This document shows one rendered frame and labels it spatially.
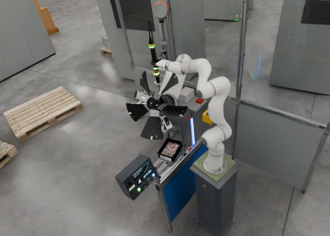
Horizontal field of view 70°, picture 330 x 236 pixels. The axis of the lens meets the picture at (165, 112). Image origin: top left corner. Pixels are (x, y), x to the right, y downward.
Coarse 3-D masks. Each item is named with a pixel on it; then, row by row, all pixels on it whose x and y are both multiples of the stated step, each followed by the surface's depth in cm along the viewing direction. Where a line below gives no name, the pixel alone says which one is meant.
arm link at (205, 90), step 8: (192, 64) 153; (200, 64) 147; (208, 64) 146; (200, 72) 147; (208, 72) 144; (200, 80) 146; (200, 88) 143; (208, 88) 142; (200, 96) 145; (208, 96) 144
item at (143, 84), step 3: (144, 72) 237; (141, 75) 244; (144, 75) 237; (144, 78) 238; (144, 81) 239; (141, 84) 250; (144, 84) 241; (147, 84) 234; (144, 87) 245; (147, 87) 236; (147, 90) 239
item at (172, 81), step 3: (171, 75) 232; (174, 75) 224; (171, 78) 227; (174, 78) 221; (177, 78) 217; (168, 81) 231; (171, 81) 222; (174, 81) 218; (177, 81) 214; (168, 84) 223; (171, 84) 219; (174, 84) 215; (165, 87) 226; (168, 87) 220; (162, 90) 231; (165, 90) 221; (162, 93) 223
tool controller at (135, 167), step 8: (136, 160) 171; (144, 160) 167; (128, 168) 166; (136, 168) 163; (144, 168) 167; (152, 168) 172; (120, 176) 161; (128, 176) 158; (136, 176) 162; (144, 176) 168; (120, 184) 163; (128, 184) 158; (136, 184) 163; (128, 192) 160; (136, 192) 164
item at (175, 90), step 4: (168, 72) 253; (168, 76) 253; (180, 76) 244; (184, 76) 241; (164, 80) 256; (168, 80) 252; (180, 80) 244; (184, 80) 242; (164, 84) 256; (176, 84) 246; (180, 84) 243; (172, 88) 248; (176, 88) 246; (180, 88) 243; (160, 92) 258; (164, 92) 254; (168, 92) 251; (172, 92) 248; (176, 92) 245; (176, 96) 245
